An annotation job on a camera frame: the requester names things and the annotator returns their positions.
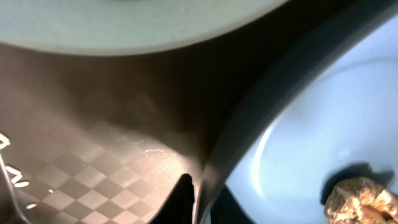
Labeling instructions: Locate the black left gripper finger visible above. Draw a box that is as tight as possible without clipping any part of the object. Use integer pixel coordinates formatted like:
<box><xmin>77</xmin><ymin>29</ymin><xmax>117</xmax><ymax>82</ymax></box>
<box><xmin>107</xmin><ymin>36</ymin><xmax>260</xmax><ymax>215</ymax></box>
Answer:
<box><xmin>149</xmin><ymin>174</ymin><xmax>195</xmax><ymax>224</ymax></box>

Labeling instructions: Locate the dark blue plate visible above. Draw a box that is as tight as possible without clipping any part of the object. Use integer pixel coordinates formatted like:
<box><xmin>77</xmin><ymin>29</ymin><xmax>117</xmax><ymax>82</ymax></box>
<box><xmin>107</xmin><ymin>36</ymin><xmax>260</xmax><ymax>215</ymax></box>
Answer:
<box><xmin>195</xmin><ymin>0</ymin><xmax>397</xmax><ymax>223</ymax></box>

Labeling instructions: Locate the light blue rice bowl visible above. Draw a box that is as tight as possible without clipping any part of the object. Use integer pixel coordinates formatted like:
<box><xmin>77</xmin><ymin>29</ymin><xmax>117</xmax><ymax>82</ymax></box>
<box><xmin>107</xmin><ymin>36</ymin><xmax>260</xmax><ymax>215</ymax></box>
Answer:
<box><xmin>1</xmin><ymin>0</ymin><xmax>286</xmax><ymax>56</ymax></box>

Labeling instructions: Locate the brown checkered serving tray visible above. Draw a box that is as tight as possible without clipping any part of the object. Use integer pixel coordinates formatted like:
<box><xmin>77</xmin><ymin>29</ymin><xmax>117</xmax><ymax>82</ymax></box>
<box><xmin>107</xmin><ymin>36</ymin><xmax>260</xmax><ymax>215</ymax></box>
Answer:
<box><xmin>1</xmin><ymin>45</ymin><xmax>236</xmax><ymax>223</ymax></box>

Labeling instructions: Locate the brown food scrap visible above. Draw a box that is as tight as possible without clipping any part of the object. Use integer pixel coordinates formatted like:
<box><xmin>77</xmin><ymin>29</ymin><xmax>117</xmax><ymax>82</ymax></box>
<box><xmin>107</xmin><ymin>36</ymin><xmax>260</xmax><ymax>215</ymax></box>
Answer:
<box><xmin>324</xmin><ymin>177</ymin><xmax>397</xmax><ymax>224</ymax></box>

